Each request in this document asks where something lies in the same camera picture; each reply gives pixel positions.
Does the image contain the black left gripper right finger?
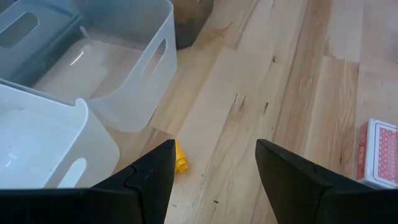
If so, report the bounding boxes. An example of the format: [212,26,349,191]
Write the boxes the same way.
[255,139,398,224]

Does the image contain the small yellow toy brick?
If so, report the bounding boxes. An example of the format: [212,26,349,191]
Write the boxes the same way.
[174,139,190,174]

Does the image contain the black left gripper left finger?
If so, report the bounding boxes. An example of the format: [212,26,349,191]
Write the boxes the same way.
[0,139,177,224]

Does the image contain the white plastic bin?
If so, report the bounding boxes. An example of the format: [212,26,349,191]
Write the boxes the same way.
[0,83,121,190]

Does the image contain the dark grey plastic bin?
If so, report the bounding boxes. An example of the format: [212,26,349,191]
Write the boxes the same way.
[172,0,215,50]

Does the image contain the clear plastic bin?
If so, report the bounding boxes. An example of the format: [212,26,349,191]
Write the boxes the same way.
[0,0,178,133]

